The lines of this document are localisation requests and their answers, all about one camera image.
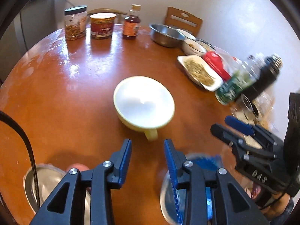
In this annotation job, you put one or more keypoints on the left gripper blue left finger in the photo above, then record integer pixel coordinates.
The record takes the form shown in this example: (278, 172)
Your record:
(120, 160)

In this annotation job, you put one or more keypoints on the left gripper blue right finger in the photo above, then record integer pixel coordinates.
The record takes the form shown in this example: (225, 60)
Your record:
(178, 177)

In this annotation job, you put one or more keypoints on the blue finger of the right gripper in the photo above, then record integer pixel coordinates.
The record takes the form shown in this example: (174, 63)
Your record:
(263, 137)
(235, 141)

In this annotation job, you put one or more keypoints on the large stainless steel bowl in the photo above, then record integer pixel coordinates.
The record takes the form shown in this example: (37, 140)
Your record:
(167, 199)

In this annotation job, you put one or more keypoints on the blue fluted plastic dish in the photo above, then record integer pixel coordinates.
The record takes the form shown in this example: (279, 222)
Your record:
(211, 163)

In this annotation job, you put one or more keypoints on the pink plastic plate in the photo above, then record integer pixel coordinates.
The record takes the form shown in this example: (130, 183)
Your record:
(79, 166)

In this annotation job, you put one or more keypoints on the cream bowl with handle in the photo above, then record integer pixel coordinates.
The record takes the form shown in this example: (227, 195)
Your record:
(144, 105)

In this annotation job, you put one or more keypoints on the round steel pan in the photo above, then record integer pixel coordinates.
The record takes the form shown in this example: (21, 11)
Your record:
(57, 197)

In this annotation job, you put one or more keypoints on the right hand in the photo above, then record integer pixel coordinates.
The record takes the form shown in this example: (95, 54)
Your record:
(280, 210)

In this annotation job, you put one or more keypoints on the clear plastic cup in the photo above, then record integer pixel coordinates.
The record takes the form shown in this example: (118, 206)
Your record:
(242, 108)

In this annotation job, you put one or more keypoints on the green drink bottle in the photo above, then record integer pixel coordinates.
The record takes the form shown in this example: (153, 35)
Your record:
(243, 75)

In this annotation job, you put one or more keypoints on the black thermos flask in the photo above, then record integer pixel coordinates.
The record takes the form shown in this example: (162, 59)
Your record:
(268, 75)

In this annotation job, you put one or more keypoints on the white dish with food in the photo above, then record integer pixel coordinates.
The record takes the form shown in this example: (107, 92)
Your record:
(200, 72)

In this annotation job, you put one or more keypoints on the red tissue pack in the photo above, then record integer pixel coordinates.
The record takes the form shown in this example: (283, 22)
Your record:
(216, 63)

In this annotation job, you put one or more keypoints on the white ceramic bowl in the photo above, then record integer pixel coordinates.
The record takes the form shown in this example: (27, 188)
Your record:
(190, 46)

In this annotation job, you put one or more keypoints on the small steel bowl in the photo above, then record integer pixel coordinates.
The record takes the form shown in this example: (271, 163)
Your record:
(165, 36)

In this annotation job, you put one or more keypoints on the wooden chair back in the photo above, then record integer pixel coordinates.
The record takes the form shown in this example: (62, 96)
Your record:
(181, 19)

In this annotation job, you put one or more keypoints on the red tin can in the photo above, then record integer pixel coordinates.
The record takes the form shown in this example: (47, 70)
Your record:
(102, 25)

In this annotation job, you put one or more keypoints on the brown sauce bottle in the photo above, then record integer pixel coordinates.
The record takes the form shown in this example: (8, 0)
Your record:
(132, 22)

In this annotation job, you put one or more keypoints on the clear jar black lid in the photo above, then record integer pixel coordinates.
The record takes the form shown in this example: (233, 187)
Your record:
(75, 22)

